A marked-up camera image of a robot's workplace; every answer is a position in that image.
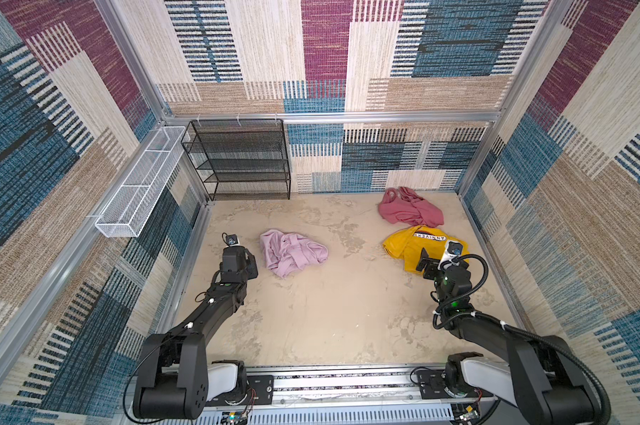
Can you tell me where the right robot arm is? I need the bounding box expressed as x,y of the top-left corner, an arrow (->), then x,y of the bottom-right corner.
415,242 -> 611,424

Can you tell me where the white wire mesh basket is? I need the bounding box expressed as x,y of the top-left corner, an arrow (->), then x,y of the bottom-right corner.
95,127 -> 186,238

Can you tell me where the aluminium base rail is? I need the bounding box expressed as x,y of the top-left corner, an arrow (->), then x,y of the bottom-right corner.
192,357 -> 517,424

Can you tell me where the dark pink cloth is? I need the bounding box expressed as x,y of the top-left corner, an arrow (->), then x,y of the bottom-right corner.
378,187 -> 445,228

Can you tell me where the yellow cloth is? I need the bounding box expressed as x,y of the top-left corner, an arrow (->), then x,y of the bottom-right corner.
383,226 -> 470,274

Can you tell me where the black wire shelf rack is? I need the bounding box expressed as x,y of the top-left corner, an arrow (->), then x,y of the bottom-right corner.
183,119 -> 291,201

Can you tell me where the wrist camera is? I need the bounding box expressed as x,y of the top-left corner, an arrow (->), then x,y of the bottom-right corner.
438,239 -> 464,270
222,232 -> 240,246

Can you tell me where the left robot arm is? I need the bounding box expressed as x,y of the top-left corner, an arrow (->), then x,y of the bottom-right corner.
124,245 -> 258,424

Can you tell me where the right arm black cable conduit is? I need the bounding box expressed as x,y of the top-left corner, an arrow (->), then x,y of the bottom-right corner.
432,253 -> 613,425

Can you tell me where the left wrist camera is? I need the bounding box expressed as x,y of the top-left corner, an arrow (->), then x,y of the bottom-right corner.
222,232 -> 240,246

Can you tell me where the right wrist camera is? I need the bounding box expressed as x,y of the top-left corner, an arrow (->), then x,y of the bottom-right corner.
438,239 -> 464,270

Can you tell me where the light lilac cloth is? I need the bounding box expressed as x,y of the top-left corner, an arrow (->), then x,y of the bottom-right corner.
259,229 -> 329,278

